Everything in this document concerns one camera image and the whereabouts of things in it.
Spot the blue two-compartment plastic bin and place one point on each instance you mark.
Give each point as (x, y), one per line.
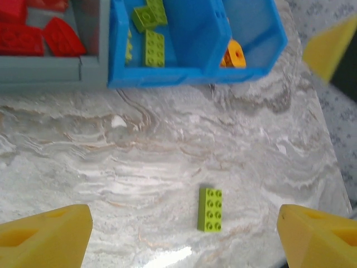
(195, 42)

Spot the small red lego brick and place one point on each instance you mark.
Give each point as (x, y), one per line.
(11, 9)

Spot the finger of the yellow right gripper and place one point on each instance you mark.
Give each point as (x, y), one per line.
(326, 53)

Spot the grey plastic bin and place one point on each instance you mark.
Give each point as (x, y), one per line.
(42, 67)

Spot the long green lego brick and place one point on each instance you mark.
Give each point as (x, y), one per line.
(154, 48)
(209, 209)
(159, 11)

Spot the small green lego brick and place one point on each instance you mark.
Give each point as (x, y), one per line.
(129, 47)
(143, 18)

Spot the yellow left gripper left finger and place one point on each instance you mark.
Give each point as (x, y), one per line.
(42, 245)

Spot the red square frame lego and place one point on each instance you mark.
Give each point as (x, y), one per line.
(47, 4)

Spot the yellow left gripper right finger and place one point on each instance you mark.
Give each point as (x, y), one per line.
(320, 245)

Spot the red rectangular lego brick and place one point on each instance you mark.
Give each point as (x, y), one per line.
(19, 39)
(64, 42)

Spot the orange lego brick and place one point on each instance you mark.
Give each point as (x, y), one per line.
(237, 56)

